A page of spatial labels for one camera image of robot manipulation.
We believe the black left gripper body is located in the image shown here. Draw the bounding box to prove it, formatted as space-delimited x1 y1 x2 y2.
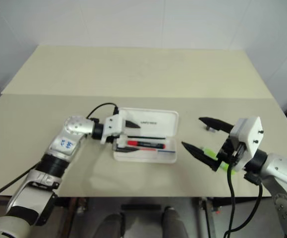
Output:
108 134 122 151

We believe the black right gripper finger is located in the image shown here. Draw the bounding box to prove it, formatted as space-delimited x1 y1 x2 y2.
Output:
181 141 221 172
198 116 234 136

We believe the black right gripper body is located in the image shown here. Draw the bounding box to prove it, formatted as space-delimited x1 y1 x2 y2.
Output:
216 137 245 172

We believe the light green marker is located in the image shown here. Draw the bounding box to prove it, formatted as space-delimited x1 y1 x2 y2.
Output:
202 146 237 175

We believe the red marker with black cap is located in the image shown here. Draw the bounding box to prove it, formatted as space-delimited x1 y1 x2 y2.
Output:
126 140 167 149

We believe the white plastic pencil case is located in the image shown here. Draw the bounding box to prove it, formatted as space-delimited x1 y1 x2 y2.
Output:
113 106 179 165

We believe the dark grey rounded shape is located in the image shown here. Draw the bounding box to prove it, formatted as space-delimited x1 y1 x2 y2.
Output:
161 206 184 238

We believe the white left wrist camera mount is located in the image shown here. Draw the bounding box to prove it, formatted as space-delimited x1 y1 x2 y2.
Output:
100 109 129 145

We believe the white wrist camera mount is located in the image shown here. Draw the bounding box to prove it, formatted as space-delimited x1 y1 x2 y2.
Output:
100 109 129 145
229 116 266 172

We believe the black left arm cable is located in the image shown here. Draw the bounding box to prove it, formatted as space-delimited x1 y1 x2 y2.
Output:
0 103 119 203

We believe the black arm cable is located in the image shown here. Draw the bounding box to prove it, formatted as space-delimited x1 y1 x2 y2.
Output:
0 103 119 203
224 158 264 238

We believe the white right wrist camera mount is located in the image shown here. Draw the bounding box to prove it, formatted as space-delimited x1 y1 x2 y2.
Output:
229 116 266 172

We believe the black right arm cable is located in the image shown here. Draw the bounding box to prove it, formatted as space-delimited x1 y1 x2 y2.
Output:
224 158 264 238

